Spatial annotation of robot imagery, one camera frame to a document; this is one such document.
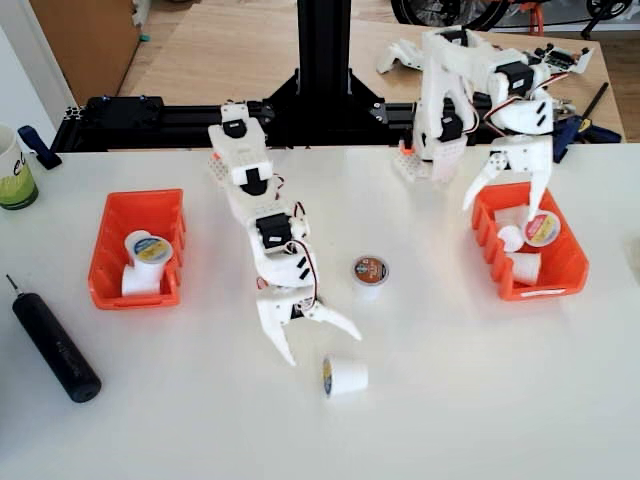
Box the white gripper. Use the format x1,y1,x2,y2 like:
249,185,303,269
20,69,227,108
462,99,556,226
252,244,361,367

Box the red lid coffee pod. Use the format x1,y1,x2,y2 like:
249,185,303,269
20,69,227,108
497,225,525,253
507,251,544,286
522,211,562,249
493,204,531,227

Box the blue lid coffee pod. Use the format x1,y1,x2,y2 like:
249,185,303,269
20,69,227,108
321,354,370,401
121,263,164,297
124,230,174,281
123,229,151,266

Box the brown lid coffee pod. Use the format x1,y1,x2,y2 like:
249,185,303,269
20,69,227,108
351,254,390,301

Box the blue black bar clamp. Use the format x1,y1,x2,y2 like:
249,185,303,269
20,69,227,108
549,82,624,164

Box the orange plastic storage bin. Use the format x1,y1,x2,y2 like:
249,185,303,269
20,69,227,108
471,180,591,303
86,188,187,311

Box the white printed plastic part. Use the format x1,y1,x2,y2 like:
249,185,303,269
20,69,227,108
375,41,426,75

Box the black bicycle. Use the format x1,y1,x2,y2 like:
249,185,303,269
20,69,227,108
389,0,634,40

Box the black electric screwdriver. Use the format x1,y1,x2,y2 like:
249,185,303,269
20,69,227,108
5,273,103,404

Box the white and green mug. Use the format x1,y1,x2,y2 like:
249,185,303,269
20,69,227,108
0,123,40,211

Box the brown wooden cabinet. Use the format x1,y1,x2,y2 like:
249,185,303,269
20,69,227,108
28,0,144,104

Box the black aluminium frame post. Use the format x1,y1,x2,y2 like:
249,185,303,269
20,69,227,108
269,0,386,106

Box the black aluminium frame rail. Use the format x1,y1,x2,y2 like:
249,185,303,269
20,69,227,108
49,97,556,151

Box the blue handled clamp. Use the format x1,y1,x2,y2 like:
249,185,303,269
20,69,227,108
17,124,64,171

